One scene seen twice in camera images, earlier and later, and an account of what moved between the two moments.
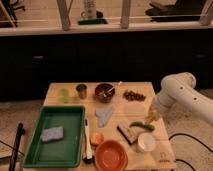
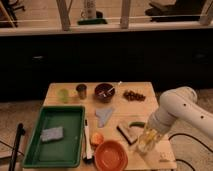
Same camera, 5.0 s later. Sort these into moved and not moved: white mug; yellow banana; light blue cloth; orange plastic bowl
Moved: yellow banana
Not moved: light blue cloth; orange plastic bowl; white mug
